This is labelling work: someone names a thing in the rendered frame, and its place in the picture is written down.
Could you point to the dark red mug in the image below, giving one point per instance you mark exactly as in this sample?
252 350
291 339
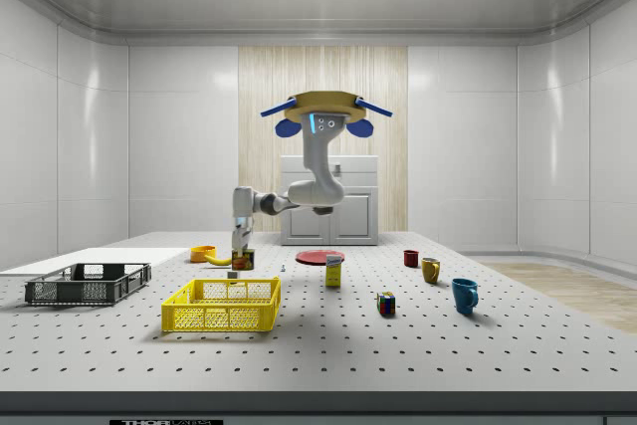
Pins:
410 259

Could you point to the red plate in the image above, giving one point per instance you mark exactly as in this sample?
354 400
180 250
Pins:
313 258

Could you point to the white cabinet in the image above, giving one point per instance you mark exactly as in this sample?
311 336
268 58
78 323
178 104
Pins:
358 206

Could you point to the grey cube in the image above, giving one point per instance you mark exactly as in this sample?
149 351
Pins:
232 275

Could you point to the yellow basket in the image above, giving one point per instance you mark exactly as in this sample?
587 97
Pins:
219 318

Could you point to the yellow bowl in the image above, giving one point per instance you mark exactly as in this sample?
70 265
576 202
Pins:
201 253

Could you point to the dark grey basket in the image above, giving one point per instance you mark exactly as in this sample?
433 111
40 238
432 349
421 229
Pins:
74 290

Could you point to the flat-sided can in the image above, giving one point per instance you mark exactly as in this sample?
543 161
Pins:
244 261

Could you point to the yellow and white box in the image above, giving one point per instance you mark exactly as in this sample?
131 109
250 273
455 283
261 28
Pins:
334 273

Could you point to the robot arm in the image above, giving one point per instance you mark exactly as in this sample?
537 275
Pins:
316 156

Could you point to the yellow mug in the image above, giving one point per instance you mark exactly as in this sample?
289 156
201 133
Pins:
429 272

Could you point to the banana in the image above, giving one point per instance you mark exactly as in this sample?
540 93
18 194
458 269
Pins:
219 261

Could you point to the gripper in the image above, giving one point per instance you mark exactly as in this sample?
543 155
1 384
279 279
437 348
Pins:
242 237

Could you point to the puzzle cube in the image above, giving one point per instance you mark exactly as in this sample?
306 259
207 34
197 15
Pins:
386 304

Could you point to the blue mug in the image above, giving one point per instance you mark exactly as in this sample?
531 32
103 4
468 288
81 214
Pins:
464 298

